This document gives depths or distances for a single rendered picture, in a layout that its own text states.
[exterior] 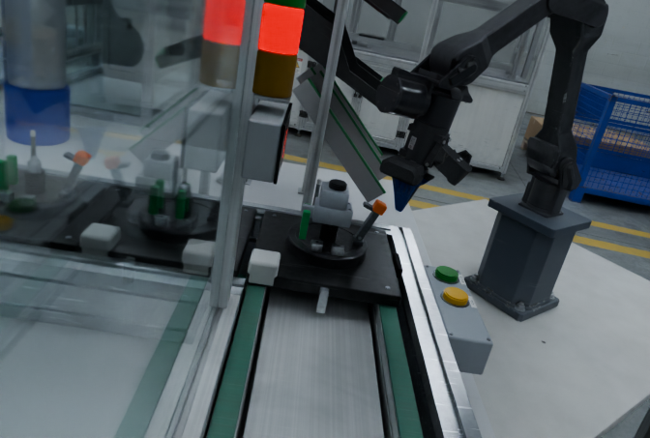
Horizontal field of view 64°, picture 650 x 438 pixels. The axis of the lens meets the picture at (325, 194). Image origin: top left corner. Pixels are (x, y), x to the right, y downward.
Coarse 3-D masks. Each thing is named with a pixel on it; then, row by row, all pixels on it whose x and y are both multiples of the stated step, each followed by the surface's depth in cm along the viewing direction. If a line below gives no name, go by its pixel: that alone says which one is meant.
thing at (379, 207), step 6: (366, 204) 87; (378, 204) 87; (384, 204) 88; (372, 210) 87; (378, 210) 87; (384, 210) 87; (372, 216) 88; (378, 216) 88; (366, 222) 89; (372, 222) 88; (360, 228) 90; (366, 228) 89; (360, 234) 89; (360, 240) 90
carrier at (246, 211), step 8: (248, 208) 101; (248, 216) 97; (240, 224) 94; (248, 224) 94; (240, 232) 91; (248, 232) 91; (240, 240) 88; (248, 240) 90; (240, 248) 85; (240, 256) 83; (240, 264) 82
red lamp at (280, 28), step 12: (264, 12) 57; (276, 12) 56; (288, 12) 57; (300, 12) 57; (264, 24) 57; (276, 24) 57; (288, 24) 57; (300, 24) 58; (264, 36) 58; (276, 36) 57; (288, 36) 58; (300, 36) 59; (264, 48) 58; (276, 48) 58; (288, 48) 58
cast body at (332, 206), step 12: (336, 180) 87; (324, 192) 85; (336, 192) 85; (348, 192) 86; (324, 204) 86; (336, 204) 86; (348, 204) 89; (312, 216) 88; (324, 216) 86; (336, 216) 86; (348, 216) 86
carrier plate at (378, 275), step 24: (264, 216) 99; (288, 216) 101; (264, 240) 90; (384, 240) 98; (288, 264) 84; (360, 264) 88; (384, 264) 89; (288, 288) 80; (312, 288) 80; (336, 288) 80; (360, 288) 81; (384, 288) 82
